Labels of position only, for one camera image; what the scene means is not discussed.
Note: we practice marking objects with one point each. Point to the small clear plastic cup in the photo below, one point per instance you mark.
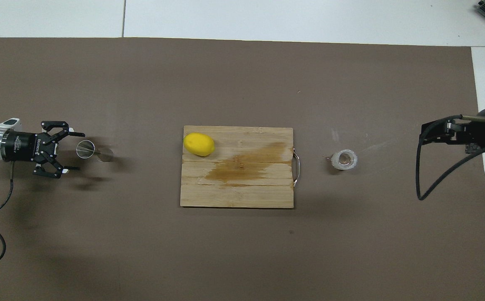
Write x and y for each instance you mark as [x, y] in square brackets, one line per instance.
[344, 159]

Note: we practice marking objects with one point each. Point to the yellow lemon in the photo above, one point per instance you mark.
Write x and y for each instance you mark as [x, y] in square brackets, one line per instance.
[199, 144]

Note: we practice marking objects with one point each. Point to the wooden cutting board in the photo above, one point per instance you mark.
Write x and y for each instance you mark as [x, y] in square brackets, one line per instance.
[234, 188]

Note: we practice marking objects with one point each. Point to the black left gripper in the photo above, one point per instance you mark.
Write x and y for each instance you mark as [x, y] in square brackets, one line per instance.
[21, 146]

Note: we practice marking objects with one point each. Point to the brown paper table mat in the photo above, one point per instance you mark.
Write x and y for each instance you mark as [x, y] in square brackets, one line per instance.
[242, 83]

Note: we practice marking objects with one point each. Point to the steel double jigger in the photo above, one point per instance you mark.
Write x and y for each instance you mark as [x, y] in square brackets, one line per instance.
[85, 149]

